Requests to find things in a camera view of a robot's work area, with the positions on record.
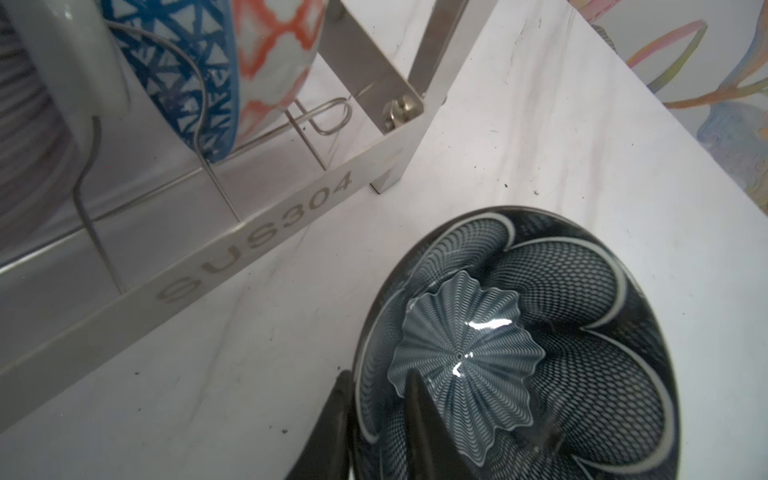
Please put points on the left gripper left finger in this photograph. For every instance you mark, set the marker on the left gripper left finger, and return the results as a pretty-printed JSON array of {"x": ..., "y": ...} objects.
[{"x": 326, "y": 453}]

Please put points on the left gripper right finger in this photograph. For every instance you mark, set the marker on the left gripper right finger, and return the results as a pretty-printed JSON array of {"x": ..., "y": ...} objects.
[{"x": 431, "y": 452}]

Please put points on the dark blue petal bowl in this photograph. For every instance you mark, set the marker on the dark blue petal bowl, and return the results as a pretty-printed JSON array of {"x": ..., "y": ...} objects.
[{"x": 539, "y": 349}]

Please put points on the blue triangle pattern bowl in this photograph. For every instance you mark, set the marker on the blue triangle pattern bowl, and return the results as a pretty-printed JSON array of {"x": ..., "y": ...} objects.
[{"x": 219, "y": 72}]

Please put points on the purple striped bowl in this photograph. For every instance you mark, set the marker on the purple striped bowl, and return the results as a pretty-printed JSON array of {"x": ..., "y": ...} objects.
[{"x": 59, "y": 71}]

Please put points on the steel two-tier dish rack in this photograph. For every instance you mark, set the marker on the steel two-tier dish rack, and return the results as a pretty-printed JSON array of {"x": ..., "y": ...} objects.
[{"x": 154, "y": 229}]

